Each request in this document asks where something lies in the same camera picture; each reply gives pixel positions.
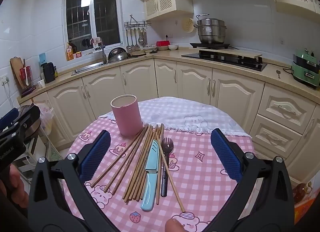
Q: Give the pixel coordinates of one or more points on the green electric cooker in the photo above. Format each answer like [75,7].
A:
[305,69]

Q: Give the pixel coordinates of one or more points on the hanging metal ladle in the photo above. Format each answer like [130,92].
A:
[127,47]
[141,39]
[132,46]

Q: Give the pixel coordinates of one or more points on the round yellow perforated plate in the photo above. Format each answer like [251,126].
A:
[187,25]

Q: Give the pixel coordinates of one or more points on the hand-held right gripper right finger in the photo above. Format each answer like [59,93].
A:
[226,158]

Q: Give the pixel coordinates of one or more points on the white bowl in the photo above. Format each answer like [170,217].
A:
[150,48]
[173,46]

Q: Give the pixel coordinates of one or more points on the wall socket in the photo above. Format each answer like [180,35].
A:
[3,80]

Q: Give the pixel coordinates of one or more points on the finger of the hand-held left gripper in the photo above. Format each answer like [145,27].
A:
[27,115]
[8,117]

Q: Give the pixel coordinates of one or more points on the pink cloth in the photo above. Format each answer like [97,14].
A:
[96,40]

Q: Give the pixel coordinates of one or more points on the blue wall holder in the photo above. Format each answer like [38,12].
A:
[42,58]

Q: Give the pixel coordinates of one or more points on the small white cup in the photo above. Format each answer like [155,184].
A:
[40,83]

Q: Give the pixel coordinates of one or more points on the orange printed box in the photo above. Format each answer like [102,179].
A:
[303,194]

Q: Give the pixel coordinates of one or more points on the green patterned floor mat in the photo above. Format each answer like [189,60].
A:
[53,152]

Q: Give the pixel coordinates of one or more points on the metal colander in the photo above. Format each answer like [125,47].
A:
[118,54]

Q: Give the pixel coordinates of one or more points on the brown round stool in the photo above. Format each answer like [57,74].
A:
[33,129]

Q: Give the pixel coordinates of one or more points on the bundle of wooden chopsticks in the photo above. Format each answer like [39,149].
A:
[136,172]

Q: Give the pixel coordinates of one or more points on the black pan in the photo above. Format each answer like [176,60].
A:
[138,54]

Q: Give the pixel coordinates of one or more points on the white bear print cloth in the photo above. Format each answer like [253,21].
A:
[175,112]

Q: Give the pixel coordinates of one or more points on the metal faucet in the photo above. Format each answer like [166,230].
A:
[103,52]

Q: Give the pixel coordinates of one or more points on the steel steamer pot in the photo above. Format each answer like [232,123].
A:
[211,32]

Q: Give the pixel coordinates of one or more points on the pink checked tablecloth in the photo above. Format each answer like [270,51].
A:
[200,192]

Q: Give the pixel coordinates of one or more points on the red container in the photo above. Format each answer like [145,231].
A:
[162,43]

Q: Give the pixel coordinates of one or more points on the wooden cutting board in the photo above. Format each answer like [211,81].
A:
[15,69]

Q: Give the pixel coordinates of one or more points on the orange bottle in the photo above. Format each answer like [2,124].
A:
[70,52]

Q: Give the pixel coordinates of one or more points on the single wooden chopstick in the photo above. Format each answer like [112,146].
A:
[170,172]

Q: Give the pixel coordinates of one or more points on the black induction cooker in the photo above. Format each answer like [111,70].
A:
[210,45]

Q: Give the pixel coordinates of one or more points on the window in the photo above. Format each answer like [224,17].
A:
[105,9]

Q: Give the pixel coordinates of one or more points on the plastic bag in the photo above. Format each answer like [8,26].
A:
[46,119]

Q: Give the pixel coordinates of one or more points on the black fork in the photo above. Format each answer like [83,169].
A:
[167,144]

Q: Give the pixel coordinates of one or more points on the white metal rack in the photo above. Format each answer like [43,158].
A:
[32,157]

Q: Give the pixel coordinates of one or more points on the black kettle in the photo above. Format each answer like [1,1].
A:
[48,72]

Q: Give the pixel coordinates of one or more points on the steel sink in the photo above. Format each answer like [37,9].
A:
[87,68]

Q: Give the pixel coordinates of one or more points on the pink cup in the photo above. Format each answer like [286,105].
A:
[127,119]

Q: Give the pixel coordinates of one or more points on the black gas stove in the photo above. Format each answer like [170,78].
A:
[225,60]

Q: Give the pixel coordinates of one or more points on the cream base cabinets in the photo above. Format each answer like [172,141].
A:
[195,82]

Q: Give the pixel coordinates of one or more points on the person's left hand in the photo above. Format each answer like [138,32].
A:
[15,187]

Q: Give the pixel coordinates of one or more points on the person's right hand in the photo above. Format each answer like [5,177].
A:
[174,225]

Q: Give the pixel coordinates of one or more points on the wall utensil rack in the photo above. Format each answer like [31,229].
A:
[137,23]

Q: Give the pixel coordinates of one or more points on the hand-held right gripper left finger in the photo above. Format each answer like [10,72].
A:
[96,157]

